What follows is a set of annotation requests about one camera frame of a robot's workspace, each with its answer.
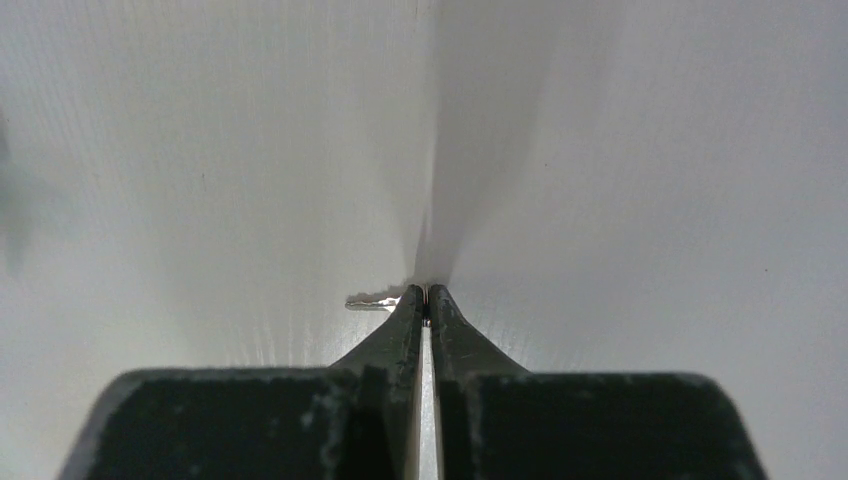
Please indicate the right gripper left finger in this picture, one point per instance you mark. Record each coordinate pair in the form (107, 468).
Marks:
(356, 418)

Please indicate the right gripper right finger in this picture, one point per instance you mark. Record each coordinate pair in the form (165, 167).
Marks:
(498, 420)

